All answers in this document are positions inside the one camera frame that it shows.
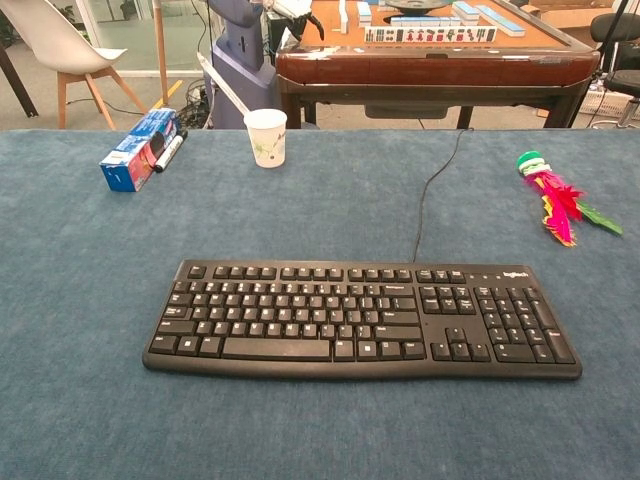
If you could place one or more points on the white plastic crate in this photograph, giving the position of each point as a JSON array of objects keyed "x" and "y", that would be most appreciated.
[{"x": 607, "y": 102}]

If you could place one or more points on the purple robot base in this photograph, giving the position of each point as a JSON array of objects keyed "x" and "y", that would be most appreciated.
[{"x": 240, "y": 75}]

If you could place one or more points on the white paper cup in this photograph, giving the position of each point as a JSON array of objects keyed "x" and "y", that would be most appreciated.
[{"x": 266, "y": 138}]

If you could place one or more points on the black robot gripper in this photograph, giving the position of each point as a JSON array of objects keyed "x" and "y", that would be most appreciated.
[{"x": 305, "y": 22}]

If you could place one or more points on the blue table cloth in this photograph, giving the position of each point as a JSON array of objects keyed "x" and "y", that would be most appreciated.
[{"x": 320, "y": 425}]

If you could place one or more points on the wooden pole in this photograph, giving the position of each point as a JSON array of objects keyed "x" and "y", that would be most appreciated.
[{"x": 161, "y": 50}]

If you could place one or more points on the brown mahjong table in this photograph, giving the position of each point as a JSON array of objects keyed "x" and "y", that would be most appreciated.
[{"x": 435, "y": 70}]

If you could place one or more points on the dark table leg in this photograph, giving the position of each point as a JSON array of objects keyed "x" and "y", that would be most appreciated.
[{"x": 17, "y": 85}]

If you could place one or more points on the long blue mahjong tile row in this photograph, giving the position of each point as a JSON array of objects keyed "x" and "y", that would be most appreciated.
[{"x": 500, "y": 20}]

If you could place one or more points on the blue toothpaste box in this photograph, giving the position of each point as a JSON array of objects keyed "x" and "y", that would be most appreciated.
[{"x": 137, "y": 150}]

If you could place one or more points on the white chair with wooden legs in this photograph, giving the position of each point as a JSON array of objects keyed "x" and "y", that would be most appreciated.
[{"x": 65, "y": 45}]

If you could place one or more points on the colourful feather shuttlecock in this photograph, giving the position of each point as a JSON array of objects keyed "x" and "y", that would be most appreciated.
[{"x": 557, "y": 200}]

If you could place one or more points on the blue mahjong tile stack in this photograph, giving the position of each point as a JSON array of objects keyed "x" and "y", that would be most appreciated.
[{"x": 364, "y": 14}]

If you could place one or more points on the black Logitech keyboard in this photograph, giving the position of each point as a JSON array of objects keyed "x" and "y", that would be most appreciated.
[{"x": 300, "y": 320}]

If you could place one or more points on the row of upright mahjong tiles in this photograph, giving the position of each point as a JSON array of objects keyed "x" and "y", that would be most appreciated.
[{"x": 430, "y": 34}]

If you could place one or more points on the black office chair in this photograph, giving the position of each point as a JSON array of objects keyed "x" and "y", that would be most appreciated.
[{"x": 617, "y": 50}]

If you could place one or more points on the black and white marker pen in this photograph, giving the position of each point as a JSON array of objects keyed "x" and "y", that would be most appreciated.
[{"x": 169, "y": 152}]

